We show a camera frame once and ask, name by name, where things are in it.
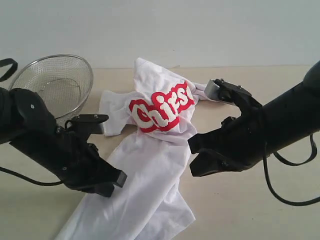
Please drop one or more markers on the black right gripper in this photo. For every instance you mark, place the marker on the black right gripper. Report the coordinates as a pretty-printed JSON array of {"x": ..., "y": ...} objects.
[{"x": 237, "y": 146}]

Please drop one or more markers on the metal mesh strainer bowl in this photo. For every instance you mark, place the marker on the metal mesh strainer bowl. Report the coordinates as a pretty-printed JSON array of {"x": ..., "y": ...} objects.
[{"x": 63, "y": 81}]

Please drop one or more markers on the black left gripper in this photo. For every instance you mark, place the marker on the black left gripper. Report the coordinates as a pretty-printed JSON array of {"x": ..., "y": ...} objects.
[{"x": 72, "y": 160}]

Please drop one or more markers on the white t-shirt red lettering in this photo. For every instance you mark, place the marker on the white t-shirt red lettering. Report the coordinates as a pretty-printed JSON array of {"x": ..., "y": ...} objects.
[{"x": 149, "y": 206}]

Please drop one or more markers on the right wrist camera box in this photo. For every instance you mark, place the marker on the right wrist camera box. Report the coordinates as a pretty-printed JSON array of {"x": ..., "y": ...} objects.
[{"x": 223, "y": 91}]

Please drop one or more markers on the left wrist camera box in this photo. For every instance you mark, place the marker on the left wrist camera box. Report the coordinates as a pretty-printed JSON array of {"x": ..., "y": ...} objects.
[{"x": 84, "y": 125}]

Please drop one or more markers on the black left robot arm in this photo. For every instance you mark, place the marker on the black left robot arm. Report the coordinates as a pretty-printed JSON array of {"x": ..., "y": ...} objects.
[{"x": 28, "y": 126}]

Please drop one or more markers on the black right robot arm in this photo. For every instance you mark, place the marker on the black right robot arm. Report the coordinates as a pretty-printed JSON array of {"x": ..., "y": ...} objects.
[{"x": 296, "y": 113}]

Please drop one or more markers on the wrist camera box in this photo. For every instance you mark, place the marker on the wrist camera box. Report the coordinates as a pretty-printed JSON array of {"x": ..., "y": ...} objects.
[
  {"x": 84, "y": 125},
  {"x": 223, "y": 91}
]

